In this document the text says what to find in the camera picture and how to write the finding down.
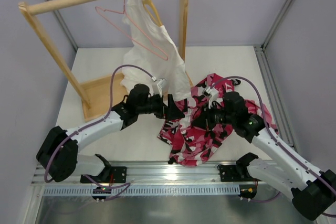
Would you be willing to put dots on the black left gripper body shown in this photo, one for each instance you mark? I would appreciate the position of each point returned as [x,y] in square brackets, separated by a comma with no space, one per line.
[165,107]

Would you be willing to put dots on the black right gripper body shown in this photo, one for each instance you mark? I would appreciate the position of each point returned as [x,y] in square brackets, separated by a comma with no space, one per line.
[208,116]

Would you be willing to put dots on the pink camouflage trousers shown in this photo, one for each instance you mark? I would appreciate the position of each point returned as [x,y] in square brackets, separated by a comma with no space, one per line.
[192,146]

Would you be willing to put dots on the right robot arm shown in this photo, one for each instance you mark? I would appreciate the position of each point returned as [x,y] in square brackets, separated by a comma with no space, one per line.
[311,190]

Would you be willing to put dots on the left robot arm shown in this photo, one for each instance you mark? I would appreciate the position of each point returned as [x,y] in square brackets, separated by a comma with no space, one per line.
[60,154]

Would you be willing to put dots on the wooden hanger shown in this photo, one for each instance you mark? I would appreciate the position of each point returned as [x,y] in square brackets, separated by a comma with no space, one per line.
[151,10]

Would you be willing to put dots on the white t-shirt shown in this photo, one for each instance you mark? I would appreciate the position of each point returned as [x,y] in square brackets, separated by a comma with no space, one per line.
[154,51]

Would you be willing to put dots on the wooden clothes rack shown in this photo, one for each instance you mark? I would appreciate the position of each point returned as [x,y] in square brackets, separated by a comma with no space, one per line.
[93,94]

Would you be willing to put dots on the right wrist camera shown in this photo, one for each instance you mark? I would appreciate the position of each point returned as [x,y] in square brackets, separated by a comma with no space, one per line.
[212,95]

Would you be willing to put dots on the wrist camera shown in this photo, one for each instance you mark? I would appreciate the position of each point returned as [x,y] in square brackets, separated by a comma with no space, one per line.
[212,95]
[159,86]

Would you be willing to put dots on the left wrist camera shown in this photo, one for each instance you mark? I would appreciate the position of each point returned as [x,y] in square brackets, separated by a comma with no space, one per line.
[159,86]

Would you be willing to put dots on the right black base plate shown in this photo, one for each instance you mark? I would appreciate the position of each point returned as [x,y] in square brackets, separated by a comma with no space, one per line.
[228,173]

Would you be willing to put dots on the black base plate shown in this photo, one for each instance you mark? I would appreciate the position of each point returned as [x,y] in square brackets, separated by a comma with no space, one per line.
[228,173]
[118,175]

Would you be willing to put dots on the aluminium mounting rail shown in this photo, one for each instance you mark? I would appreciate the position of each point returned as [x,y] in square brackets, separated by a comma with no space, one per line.
[154,173]

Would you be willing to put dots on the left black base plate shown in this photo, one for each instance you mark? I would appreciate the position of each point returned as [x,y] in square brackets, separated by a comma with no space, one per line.
[118,175]

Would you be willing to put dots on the slotted cable duct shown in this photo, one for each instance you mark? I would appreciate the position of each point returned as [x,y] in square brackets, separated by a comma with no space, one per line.
[143,190]

